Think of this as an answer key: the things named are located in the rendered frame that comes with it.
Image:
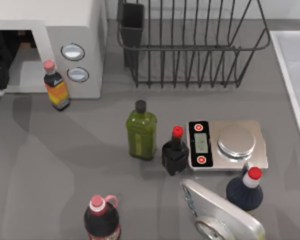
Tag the green bottle with black cap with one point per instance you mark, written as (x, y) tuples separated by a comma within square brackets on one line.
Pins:
[(141, 136)]

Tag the square black bottle red cap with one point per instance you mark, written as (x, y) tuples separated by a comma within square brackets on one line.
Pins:
[(175, 156)]

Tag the round silver microwave knob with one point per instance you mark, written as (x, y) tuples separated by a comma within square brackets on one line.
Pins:
[(78, 74), (73, 52)]

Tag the silver scale with black panel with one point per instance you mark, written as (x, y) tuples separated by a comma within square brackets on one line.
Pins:
[(236, 143)]

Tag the dark bottle with orange label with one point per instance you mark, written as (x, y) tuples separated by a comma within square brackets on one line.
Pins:
[(56, 91)]

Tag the black cutlery holder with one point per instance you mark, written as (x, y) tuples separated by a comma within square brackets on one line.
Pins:
[(132, 22)]

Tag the silver scale with round dial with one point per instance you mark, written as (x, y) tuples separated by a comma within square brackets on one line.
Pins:
[(222, 212)]

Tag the pale microwave oven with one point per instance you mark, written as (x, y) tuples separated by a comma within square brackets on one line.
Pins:
[(72, 30)]

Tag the round dark bottle red cap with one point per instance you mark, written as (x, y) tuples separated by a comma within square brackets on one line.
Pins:
[(244, 195)]

